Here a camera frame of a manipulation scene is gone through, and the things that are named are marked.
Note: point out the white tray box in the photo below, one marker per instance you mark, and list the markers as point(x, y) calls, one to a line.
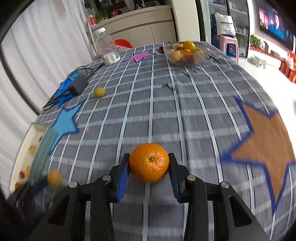
point(43, 137)

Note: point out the glass fruit bowl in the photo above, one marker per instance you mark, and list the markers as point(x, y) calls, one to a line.
point(185, 54)

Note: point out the yellow-green round fruit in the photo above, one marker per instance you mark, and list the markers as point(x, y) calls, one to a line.
point(99, 92)

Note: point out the husked physalis fruit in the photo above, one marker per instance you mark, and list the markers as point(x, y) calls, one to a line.
point(54, 178)

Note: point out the blue felt star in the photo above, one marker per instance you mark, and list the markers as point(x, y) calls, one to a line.
point(65, 124)

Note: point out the large orange mandarin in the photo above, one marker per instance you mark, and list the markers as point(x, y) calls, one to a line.
point(149, 163)

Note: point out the physalis in tray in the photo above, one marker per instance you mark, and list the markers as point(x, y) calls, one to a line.
point(32, 150)

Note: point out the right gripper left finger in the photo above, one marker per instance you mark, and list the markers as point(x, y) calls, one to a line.
point(65, 219)

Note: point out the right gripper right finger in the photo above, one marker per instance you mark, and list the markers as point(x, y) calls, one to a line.
point(233, 220)

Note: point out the black power adapter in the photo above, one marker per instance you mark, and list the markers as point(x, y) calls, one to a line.
point(78, 85)

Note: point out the white shopping bag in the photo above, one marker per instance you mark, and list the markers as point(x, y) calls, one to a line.
point(225, 25)

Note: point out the small orange in tray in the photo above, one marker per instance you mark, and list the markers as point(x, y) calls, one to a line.
point(17, 185)

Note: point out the clear plastic bottle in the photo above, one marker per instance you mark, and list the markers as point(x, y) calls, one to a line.
point(106, 47)

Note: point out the red gift boxes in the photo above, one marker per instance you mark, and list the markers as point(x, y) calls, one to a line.
point(287, 67)

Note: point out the red tomato in tray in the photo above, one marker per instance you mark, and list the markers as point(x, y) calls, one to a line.
point(22, 174)

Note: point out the potted green plant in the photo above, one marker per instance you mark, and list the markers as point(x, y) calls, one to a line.
point(255, 42)

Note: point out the pink plastic stool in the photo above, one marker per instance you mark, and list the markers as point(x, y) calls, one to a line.
point(228, 45)

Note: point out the white kitchen counter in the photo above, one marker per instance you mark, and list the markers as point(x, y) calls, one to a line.
point(153, 25)

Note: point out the grey checkered tablecloth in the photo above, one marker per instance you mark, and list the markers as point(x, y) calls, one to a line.
point(190, 111)

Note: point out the red plastic stool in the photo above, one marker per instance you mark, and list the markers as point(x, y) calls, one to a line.
point(122, 43)

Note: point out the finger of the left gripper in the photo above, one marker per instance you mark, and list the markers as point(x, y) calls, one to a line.
point(39, 185)

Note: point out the wall television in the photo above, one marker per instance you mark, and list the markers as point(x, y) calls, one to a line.
point(271, 23)

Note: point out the pink felt star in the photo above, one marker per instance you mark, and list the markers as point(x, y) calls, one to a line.
point(139, 56)

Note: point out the brown felt star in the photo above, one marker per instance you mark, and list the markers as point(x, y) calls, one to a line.
point(266, 144)

